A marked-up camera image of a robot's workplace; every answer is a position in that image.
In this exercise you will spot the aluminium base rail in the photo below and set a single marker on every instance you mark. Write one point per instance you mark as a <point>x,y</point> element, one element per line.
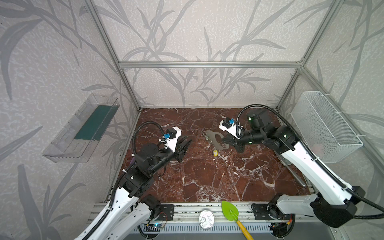
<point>189,218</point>

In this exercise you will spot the clear plastic wall tray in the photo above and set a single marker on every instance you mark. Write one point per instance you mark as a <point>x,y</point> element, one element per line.
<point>79,138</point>

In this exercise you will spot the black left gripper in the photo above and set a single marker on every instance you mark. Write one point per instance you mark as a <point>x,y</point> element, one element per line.
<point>177,150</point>

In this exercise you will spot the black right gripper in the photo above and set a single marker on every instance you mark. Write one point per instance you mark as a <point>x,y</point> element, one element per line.
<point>234,140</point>

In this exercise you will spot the round silver tin lid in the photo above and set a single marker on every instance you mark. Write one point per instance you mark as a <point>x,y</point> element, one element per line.
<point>206,219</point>

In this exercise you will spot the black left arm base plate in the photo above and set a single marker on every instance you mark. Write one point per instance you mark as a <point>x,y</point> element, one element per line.
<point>163,212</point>

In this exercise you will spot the white wire mesh basket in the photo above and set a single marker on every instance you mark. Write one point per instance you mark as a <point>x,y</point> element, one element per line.
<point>319,122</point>

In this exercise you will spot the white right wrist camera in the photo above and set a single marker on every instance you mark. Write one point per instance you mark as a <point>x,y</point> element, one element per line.
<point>232,127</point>

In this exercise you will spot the green toy shovel yellow handle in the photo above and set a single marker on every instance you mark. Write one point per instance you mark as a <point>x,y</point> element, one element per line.
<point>231,213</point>

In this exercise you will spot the pink object in basket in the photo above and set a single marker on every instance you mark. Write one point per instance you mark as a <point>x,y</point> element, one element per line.
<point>318,150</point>

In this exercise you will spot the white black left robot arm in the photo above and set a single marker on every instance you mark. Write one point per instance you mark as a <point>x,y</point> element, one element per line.
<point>132,186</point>

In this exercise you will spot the grey metal tongs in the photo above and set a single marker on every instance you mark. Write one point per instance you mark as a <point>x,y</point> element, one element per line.
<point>287,164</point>

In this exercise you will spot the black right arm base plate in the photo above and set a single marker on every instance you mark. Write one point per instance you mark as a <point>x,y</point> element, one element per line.
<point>268,212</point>

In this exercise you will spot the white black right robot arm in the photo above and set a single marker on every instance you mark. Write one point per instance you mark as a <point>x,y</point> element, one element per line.
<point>332,205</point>

